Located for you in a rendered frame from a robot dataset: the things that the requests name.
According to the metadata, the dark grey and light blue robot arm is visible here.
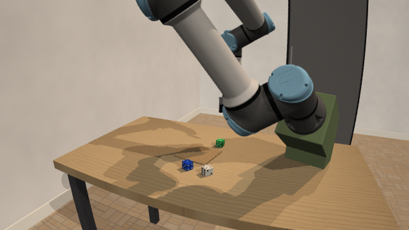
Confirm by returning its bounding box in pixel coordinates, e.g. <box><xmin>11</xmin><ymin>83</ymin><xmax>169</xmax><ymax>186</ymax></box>
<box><xmin>136</xmin><ymin>0</ymin><xmax>327</xmax><ymax>137</ymax></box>

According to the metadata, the white die with black pips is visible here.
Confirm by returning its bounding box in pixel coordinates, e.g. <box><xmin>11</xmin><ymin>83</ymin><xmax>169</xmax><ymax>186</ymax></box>
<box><xmin>201</xmin><ymin>164</ymin><xmax>213</xmax><ymax>176</ymax></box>

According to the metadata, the green die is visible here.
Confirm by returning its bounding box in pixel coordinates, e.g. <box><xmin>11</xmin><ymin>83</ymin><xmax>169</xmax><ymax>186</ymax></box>
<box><xmin>216</xmin><ymin>138</ymin><xmax>225</xmax><ymax>148</ymax></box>

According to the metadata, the blue die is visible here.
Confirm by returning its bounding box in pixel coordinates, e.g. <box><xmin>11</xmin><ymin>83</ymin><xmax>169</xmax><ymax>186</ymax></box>
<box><xmin>182</xmin><ymin>159</ymin><xmax>193</xmax><ymax>171</ymax></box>

